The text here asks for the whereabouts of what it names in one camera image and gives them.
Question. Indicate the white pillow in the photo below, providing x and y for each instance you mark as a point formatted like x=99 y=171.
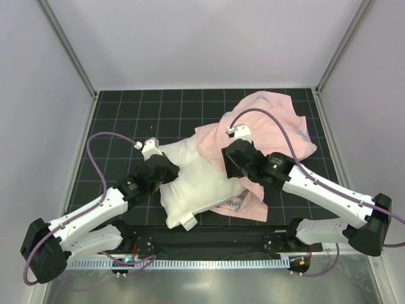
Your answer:
x=199 y=187

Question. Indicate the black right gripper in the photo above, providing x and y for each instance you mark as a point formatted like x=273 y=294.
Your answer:
x=229 y=163

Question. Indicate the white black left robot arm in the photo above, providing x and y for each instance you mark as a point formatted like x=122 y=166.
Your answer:
x=49 y=247

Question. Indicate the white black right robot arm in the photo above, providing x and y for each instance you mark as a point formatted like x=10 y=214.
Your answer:
x=362 y=221

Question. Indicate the aluminium frame post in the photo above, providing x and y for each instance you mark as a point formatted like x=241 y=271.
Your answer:
x=354 y=25
x=65 y=44

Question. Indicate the left aluminium frame post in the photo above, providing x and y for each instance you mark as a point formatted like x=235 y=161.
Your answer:
x=65 y=44

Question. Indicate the right aluminium frame post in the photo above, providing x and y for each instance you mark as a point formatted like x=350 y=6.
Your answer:
x=354 y=25

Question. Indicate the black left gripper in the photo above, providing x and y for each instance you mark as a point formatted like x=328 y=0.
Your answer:
x=169 y=169

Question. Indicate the black gridded work mat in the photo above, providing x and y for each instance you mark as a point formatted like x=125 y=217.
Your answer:
x=170 y=116

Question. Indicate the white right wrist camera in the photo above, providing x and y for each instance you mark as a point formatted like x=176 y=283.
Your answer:
x=242 y=132

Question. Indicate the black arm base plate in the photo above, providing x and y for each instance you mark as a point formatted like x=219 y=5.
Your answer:
x=215 y=243

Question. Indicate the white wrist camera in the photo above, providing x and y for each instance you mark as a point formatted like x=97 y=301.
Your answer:
x=242 y=132
x=148 y=148

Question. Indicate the slotted grey cable duct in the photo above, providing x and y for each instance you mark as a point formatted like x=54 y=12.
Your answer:
x=105 y=263

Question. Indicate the blue white pillow label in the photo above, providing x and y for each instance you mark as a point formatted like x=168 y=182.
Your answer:
x=188 y=221

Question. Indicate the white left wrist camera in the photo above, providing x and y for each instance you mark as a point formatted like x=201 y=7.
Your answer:
x=148 y=148

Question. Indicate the pink purple printed pillowcase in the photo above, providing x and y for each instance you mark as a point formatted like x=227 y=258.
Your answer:
x=266 y=136

